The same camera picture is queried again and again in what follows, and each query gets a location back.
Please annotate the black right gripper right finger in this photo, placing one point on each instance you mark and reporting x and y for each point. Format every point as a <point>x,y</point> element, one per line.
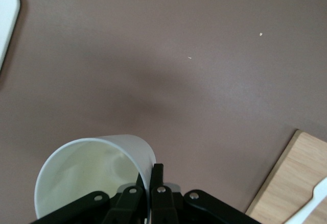
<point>163,206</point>

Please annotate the white plastic knife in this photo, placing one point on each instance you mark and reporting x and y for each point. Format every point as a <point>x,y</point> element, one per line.
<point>316,196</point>

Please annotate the white plastic cup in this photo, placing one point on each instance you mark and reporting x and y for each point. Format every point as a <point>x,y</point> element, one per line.
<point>84,173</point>

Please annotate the cream bear print tray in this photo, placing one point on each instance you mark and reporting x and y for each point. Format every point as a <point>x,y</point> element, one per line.
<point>6,17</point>

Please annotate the bamboo cutting board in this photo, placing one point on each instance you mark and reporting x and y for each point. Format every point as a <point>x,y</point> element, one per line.
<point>293,178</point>

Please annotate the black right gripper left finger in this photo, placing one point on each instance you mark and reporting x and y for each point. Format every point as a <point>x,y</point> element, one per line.
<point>127,206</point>

